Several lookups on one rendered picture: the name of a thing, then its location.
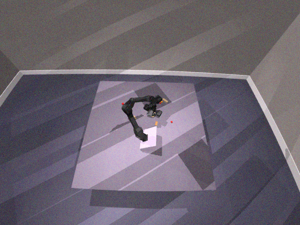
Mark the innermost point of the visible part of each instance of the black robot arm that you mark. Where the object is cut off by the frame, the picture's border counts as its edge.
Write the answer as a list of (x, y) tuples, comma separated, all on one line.
[(127, 109)]

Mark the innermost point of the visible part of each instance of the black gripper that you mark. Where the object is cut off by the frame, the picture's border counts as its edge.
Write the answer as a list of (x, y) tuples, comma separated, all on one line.
[(158, 112)]

